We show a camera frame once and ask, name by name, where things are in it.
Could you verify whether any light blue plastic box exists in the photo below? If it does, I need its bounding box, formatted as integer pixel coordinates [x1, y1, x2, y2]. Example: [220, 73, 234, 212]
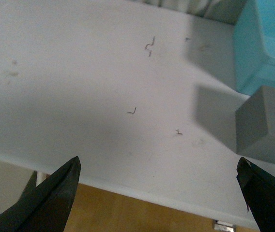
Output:
[233, 0, 275, 95]

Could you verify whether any white pleated curtain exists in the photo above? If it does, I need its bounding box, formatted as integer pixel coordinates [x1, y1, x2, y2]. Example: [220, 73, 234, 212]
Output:
[144, 0, 246, 25]

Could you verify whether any metal table bracket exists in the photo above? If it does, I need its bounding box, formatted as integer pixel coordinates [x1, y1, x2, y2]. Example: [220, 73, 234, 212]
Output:
[213, 220, 236, 232]

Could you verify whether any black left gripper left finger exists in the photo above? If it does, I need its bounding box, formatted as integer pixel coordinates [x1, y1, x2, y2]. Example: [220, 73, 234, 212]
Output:
[0, 156, 81, 232]

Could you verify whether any gray block with round hole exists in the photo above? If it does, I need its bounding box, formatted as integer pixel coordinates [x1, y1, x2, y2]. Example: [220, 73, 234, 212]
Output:
[235, 86, 275, 164]

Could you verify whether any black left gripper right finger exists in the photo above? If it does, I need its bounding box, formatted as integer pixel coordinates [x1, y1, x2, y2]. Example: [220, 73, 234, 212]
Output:
[237, 157, 275, 232]

